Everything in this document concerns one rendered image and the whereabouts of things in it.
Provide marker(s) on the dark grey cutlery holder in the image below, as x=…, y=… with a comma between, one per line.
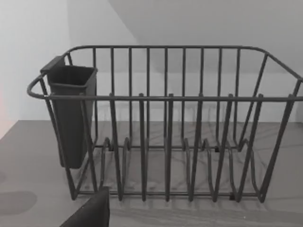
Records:
x=71, y=123

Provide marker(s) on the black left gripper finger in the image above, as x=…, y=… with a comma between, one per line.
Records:
x=94, y=211

